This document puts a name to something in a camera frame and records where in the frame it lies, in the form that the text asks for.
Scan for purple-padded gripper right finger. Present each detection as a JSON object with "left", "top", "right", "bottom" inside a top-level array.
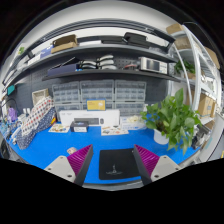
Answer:
[{"left": 133, "top": 145, "right": 181, "bottom": 185}]

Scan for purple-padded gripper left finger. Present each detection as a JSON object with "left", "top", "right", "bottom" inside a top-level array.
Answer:
[{"left": 45, "top": 144, "right": 93, "bottom": 186}]

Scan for black mouse pad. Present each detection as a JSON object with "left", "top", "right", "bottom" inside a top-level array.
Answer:
[{"left": 99, "top": 148, "right": 139, "bottom": 180}]

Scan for small tan object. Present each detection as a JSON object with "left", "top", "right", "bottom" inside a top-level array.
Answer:
[{"left": 67, "top": 147, "right": 77, "bottom": 155}]

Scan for white plant pot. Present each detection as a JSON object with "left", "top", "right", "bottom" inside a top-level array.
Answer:
[{"left": 154, "top": 129, "right": 169, "bottom": 145}]

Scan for blue desk mat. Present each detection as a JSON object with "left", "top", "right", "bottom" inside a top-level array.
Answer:
[{"left": 10, "top": 127, "right": 198, "bottom": 184}]

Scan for small black box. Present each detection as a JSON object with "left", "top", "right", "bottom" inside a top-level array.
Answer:
[{"left": 70, "top": 121, "right": 89, "bottom": 132}]

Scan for illustrated card left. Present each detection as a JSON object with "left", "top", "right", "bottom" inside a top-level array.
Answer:
[{"left": 50, "top": 124, "right": 70, "bottom": 133}]

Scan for illustrated card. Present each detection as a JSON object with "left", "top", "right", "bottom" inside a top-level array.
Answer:
[
  {"left": 50, "top": 124, "right": 70, "bottom": 133},
  {"left": 101, "top": 126, "right": 128, "bottom": 136}
]

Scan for white clear packaged box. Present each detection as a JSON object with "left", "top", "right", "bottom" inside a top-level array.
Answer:
[{"left": 120, "top": 115, "right": 146, "bottom": 130}]

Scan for illustrated card right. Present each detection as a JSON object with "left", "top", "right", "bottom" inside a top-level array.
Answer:
[{"left": 101, "top": 126, "right": 128, "bottom": 136}]

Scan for green potted plant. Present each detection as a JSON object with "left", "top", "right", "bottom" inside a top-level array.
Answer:
[{"left": 140, "top": 89, "right": 202, "bottom": 153}]

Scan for white keyboard box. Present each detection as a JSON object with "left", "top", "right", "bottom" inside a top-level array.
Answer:
[{"left": 59, "top": 109, "right": 120, "bottom": 126}]

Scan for patterned fabric bag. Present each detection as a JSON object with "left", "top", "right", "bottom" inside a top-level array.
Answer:
[{"left": 16, "top": 96, "right": 56, "bottom": 150}]

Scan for yellow card box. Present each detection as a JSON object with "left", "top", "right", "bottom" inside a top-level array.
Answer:
[{"left": 87, "top": 100, "right": 106, "bottom": 111}]

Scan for grey drawer organizer cabinets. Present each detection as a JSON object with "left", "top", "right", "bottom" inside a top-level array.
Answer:
[{"left": 52, "top": 80, "right": 146, "bottom": 116}]

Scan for dark blue flat box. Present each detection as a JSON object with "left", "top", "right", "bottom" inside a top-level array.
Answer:
[{"left": 47, "top": 64, "right": 79, "bottom": 76}]

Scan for white metal rack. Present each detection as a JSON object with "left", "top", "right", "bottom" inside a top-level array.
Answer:
[{"left": 167, "top": 23, "right": 221, "bottom": 124}]

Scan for grey electronic instrument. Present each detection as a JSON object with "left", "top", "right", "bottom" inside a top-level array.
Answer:
[{"left": 140, "top": 57, "right": 168, "bottom": 74}]

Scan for cardboard box on shelf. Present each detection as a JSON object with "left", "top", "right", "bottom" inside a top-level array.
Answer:
[{"left": 51, "top": 34, "right": 78, "bottom": 53}]

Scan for wooden frame box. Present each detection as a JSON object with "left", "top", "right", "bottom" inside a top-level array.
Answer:
[{"left": 32, "top": 89, "right": 49, "bottom": 105}]

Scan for lower black wall shelf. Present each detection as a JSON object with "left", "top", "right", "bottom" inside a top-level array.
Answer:
[{"left": 42, "top": 69, "right": 179, "bottom": 82}]

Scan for black wall shelf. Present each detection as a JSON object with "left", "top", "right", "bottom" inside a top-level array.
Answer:
[
  {"left": 2, "top": 44, "right": 176, "bottom": 86},
  {"left": 42, "top": 69, "right": 179, "bottom": 82}
]

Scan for upper black wall shelf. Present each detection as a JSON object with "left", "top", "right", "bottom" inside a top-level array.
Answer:
[{"left": 2, "top": 44, "right": 176, "bottom": 86}]

